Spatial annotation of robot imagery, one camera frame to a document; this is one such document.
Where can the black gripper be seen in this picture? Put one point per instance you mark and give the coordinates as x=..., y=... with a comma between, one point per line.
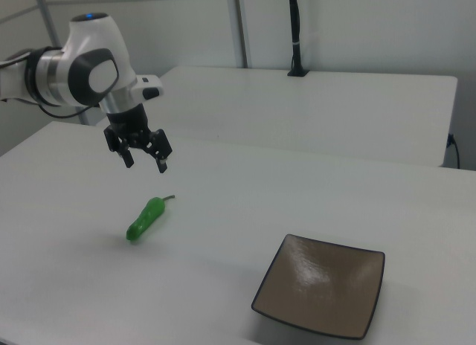
x=128, y=120

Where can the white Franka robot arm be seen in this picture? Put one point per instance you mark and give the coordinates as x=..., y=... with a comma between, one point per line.
x=93, y=36

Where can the green chili pepper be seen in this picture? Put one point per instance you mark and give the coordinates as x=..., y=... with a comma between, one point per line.
x=145, y=218

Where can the brown square ceramic plate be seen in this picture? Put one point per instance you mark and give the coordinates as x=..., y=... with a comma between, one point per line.
x=316, y=285

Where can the upright aluminium frame post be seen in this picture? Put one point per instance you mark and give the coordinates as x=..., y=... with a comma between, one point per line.
x=238, y=25

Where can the white background table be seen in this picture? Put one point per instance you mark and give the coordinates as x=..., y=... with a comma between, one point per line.
x=297, y=111

